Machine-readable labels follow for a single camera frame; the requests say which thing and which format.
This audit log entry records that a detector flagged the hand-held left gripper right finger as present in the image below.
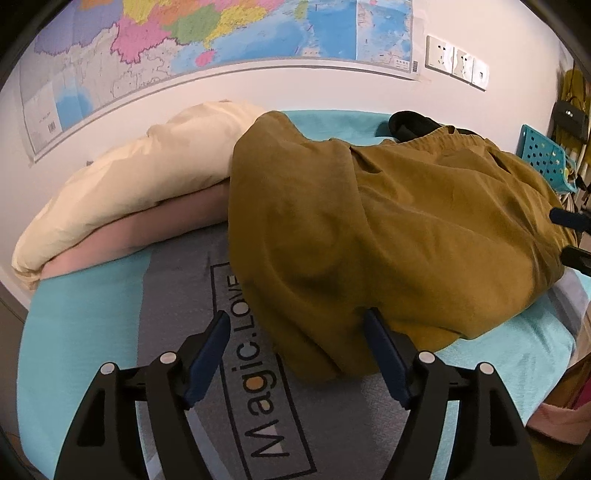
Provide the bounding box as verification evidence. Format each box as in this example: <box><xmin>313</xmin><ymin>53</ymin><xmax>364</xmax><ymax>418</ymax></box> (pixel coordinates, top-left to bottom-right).
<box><xmin>365</xmin><ymin>308</ymin><xmax>541</xmax><ymax>480</ymax></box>

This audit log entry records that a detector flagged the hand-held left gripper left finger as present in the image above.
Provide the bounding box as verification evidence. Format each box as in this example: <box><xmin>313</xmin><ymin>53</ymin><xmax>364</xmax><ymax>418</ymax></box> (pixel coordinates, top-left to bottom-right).
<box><xmin>53</xmin><ymin>310</ymin><xmax>230</xmax><ymax>480</ymax></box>

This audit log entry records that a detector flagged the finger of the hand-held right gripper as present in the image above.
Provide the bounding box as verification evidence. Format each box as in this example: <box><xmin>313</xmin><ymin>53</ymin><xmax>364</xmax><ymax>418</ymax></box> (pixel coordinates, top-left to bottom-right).
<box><xmin>549</xmin><ymin>208</ymin><xmax>579</xmax><ymax>230</ymax></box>
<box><xmin>560</xmin><ymin>246</ymin><xmax>591</xmax><ymax>274</ymax></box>

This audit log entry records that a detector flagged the mustard brown button dress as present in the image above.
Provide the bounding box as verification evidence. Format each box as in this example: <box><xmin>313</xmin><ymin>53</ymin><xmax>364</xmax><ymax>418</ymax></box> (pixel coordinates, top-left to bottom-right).
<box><xmin>228</xmin><ymin>111</ymin><xmax>579</xmax><ymax>384</ymax></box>

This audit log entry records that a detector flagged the white mattress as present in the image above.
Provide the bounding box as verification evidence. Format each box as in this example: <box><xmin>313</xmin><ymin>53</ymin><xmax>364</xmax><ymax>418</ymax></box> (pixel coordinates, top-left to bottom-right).
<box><xmin>550</xmin><ymin>270</ymin><xmax>591</xmax><ymax>340</ymax></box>

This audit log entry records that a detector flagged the teal perforated plastic basket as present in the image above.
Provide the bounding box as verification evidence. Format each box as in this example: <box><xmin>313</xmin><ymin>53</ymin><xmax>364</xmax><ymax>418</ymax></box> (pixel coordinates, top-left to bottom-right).
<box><xmin>522</xmin><ymin>124</ymin><xmax>577</xmax><ymax>193</ymax></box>

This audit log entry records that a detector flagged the teal and grey bed sheet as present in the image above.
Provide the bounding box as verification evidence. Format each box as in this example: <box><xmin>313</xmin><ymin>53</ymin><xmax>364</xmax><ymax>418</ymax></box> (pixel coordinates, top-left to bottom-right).
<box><xmin>17</xmin><ymin>109</ymin><xmax>578</xmax><ymax>480</ymax></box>

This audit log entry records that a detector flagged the yellow hanging cloth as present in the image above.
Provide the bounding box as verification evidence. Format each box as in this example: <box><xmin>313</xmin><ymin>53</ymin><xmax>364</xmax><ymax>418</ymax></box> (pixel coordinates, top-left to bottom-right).
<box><xmin>560</xmin><ymin>68</ymin><xmax>591</xmax><ymax>160</ymax></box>

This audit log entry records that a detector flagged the pink folded blanket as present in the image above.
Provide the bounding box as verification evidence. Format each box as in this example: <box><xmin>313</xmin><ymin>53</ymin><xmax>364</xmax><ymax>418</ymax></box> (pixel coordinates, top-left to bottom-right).
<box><xmin>41</xmin><ymin>179</ymin><xmax>232</xmax><ymax>281</ymax></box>

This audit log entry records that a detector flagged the pink cloth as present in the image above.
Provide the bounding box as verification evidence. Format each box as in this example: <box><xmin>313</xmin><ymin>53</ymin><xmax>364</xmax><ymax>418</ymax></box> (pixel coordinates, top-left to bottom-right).
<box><xmin>525</xmin><ymin>401</ymin><xmax>591</xmax><ymax>440</ymax></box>

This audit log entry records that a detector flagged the black cloth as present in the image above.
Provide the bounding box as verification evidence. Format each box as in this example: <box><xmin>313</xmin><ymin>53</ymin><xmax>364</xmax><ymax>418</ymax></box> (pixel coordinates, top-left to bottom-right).
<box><xmin>388</xmin><ymin>111</ymin><xmax>478</xmax><ymax>141</ymax></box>

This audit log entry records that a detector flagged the cream quilt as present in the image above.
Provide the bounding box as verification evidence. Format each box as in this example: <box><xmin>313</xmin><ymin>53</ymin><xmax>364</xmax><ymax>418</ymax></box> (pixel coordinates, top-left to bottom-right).
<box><xmin>11</xmin><ymin>100</ymin><xmax>269</xmax><ymax>289</ymax></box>

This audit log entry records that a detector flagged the white wall socket panel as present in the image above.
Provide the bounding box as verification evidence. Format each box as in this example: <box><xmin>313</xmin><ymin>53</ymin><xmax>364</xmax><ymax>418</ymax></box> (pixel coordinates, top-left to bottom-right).
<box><xmin>471</xmin><ymin>58</ymin><xmax>490</xmax><ymax>92</ymax></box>
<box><xmin>452</xmin><ymin>46</ymin><xmax>475</xmax><ymax>85</ymax></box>
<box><xmin>425</xmin><ymin>34</ymin><xmax>456</xmax><ymax>75</ymax></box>

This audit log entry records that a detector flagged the colourful wall map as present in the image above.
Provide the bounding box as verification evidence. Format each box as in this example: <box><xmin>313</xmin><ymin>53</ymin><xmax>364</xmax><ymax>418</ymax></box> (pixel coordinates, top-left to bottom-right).
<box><xmin>18</xmin><ymin>0</ymin><xmax>423</xmax><ymax>162</ymax></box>

